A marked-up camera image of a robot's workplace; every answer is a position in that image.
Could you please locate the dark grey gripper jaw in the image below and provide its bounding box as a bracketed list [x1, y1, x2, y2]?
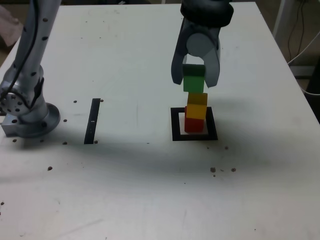
[171, 23, 192, 86]

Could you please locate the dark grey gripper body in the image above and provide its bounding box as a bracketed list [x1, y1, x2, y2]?
[183, 19, 221, 50]

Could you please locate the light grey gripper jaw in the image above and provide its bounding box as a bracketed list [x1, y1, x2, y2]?
[186, 33, 221, 89]

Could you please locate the green cube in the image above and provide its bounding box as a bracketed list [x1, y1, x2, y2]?
[183, 64, 206, 93]

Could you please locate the yellow cube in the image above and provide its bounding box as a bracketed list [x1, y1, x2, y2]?
[186, 92, 209, 120]

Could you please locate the red cube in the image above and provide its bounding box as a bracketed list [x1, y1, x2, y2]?
[184, 105, 204, 133]

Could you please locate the black tape square outline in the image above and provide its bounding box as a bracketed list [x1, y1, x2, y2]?
[170, 106, 219, 142]

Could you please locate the black tape strip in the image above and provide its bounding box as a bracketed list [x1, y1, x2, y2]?
[83, 98, 101, 145]

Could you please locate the pale pink cloth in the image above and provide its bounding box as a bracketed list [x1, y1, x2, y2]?
[0, 5, 24, 49]

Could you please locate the white metal post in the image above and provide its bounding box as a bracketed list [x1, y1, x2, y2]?
[272, 0, 288, 38]

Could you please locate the thin black hanging cable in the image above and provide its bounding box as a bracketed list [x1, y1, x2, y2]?
[287, 0, 305, 61]

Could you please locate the white cable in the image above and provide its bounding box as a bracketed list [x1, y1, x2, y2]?
[298, 85, 320, 96]
[286, 31, 320, 66]

